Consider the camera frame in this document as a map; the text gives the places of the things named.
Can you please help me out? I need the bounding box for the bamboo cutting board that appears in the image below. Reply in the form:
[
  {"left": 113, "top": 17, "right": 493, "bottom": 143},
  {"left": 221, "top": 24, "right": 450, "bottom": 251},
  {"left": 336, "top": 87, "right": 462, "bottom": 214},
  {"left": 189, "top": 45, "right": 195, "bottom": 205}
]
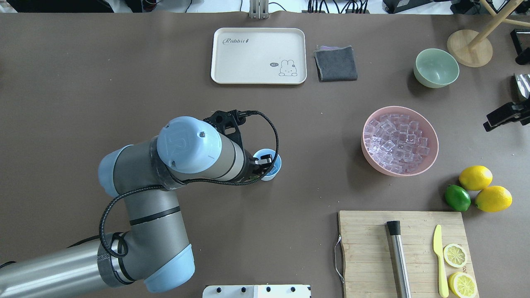
[{"left": 337, "top": 211, "right": 470, "bottom": 298}]

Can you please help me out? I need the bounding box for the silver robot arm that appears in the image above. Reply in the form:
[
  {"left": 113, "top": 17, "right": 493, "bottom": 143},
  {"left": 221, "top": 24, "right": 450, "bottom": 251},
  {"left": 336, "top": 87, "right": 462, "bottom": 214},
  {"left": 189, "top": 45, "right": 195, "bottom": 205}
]
[{"left": 1, "top": 110, "right": 277, "bottom": 298}]

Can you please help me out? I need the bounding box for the grey folded cloth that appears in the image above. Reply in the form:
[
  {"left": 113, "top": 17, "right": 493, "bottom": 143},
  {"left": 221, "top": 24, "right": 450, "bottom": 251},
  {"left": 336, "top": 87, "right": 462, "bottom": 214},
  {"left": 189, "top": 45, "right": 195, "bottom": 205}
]
[{"left": 313, "top": 46, "right": 358, "bottom": 82}]

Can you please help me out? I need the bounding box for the mint green bowl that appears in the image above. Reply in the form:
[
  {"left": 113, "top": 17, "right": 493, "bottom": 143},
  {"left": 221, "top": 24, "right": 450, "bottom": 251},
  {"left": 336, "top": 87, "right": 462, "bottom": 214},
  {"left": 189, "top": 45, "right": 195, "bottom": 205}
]
[{"left": 413, "top": 48, "right": 460, "bottom": 89}]

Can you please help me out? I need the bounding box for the light blue plastic cup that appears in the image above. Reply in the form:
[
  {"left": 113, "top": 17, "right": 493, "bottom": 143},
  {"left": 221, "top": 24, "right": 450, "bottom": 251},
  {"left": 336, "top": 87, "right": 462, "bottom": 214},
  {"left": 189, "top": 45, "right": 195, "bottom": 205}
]
[{"left": 253, "top": 149, "right": 282, "bottom": 181}]

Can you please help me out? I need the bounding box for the lemon half slice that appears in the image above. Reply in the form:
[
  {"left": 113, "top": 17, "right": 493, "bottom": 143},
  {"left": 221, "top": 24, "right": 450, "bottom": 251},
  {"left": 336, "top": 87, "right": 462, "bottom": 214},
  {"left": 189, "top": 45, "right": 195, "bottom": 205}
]
[
  {"left": 448, "top": 272, "right": 478, "bottom": 298},
  {"left": 443, "top": 243, "right": 468, "bottom": 268}
]

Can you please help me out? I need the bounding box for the metal ice scoop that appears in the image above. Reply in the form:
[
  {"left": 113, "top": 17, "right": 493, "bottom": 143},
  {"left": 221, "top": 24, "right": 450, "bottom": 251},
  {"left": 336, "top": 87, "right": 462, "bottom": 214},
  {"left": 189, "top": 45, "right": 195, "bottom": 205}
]
[{"left": 513, "top": 74, "right": 530, "bottom": 101}]

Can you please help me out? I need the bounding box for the cream rabbit tray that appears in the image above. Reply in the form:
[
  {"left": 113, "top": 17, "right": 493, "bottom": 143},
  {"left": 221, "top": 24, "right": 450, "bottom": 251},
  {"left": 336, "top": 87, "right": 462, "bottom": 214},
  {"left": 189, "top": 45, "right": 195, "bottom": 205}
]
[{"left": 210, "top": 28, "right": 307, "bottom": 84}]

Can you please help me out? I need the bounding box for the steel muddler black tip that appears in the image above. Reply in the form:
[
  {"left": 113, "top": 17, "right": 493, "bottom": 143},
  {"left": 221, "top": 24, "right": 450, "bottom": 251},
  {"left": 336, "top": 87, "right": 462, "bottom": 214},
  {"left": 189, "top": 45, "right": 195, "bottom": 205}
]
[{"left": 386, "top": 221, "right": 412, "bottom": 298}]

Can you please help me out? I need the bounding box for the pink bowl of ice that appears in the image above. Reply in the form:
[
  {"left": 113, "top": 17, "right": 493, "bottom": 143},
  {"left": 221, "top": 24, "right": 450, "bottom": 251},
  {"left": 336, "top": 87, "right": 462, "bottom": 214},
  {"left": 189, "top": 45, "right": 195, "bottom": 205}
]
[{"left": 361, "top": 106, "right": 439, "bottom": 177}]

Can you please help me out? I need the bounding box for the wooden cup rack stand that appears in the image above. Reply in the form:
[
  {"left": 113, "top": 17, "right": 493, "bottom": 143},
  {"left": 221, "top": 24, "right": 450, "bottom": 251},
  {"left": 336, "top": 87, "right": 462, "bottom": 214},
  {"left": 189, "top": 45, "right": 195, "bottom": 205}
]
[{"left": 447, "top": 0, "right": 530, "bottom": 67}]

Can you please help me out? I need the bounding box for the yellow lemon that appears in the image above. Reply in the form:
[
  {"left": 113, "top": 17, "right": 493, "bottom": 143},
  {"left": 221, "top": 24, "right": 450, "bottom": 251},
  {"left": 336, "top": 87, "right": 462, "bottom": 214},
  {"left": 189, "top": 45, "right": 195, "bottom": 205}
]
[
  {"left": 458, "top": 165, "right": 493, "bottom": 191},
  {"left": 475, "top": 185, "right": 513, "bottom": 212}
]

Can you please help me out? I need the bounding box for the green lime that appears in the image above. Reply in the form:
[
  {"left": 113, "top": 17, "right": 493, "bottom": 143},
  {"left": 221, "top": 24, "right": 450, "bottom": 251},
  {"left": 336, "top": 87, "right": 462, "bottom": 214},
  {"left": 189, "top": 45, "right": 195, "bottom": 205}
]
[{"left": 444, "top": 185, "right": 471, "bottom": 212}]

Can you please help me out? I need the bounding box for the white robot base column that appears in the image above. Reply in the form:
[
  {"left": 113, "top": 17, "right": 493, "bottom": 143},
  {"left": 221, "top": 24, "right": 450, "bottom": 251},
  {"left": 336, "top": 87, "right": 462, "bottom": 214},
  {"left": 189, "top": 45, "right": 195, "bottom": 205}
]
[{"left": 202, "top": 284, "right": 312, "bottom": 298}]

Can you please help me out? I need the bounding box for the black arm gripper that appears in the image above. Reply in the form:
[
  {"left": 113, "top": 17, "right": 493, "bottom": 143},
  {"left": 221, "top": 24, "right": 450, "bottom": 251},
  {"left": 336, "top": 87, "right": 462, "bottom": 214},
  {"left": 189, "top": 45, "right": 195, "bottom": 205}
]
[{"left": 240, "top": 149, "right": 265, "bottom": 184}]

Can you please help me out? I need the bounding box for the yellow plastic knife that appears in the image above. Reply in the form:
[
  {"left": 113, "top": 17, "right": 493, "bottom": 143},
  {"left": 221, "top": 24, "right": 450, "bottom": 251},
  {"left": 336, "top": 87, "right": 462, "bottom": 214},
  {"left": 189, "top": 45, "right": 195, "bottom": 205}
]
[{"left": 432, "top": 224, "right": 449, "bottom": 298}]

